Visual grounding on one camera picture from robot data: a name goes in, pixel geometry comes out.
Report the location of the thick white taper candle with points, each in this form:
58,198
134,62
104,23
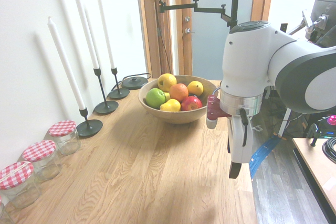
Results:
67,64

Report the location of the blue tape floor strip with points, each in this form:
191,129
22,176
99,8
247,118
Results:
260,158

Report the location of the green apple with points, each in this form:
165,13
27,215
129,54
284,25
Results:
155,98

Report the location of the tallest white taper candle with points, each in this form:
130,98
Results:
86,30

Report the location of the round lit stop button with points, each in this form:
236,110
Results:
332,119

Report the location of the short white taper candle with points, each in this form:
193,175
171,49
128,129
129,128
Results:
106,32

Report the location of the light wooden side table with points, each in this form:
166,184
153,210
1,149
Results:
317,166

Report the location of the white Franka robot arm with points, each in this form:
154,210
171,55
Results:
249,58

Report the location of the black wall plate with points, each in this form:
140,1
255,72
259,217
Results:
284,28

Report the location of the maroon white wrist camera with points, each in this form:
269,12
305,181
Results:
212,111

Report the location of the wooden fruit bowl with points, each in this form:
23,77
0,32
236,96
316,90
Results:
178,117

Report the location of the small yellow lemon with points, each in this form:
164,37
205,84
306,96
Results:
195,87

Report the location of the glass jar checkered lid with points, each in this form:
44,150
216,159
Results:
64,136
18,182
43,159
4,212

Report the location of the black computer monitor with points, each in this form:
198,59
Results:
326,6

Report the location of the yellow pear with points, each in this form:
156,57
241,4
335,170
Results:
172,105

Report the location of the red apple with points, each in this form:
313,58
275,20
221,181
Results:
191,103

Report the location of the medium black candle holder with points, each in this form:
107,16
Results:
119,94

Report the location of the empty black candle holder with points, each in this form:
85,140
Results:
135,83

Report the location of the orange fruit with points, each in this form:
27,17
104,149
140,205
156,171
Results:
178,91

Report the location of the tall black candle holder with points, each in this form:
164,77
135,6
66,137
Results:
106,108

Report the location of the frosted glass door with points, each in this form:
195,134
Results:
210,51

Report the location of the large yellow lemon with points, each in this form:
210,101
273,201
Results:
166,81

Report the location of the black table clamp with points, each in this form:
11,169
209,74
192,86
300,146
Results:
314,134

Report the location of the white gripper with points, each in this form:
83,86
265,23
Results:
240,140

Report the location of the short black candle holder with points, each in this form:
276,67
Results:
89,128

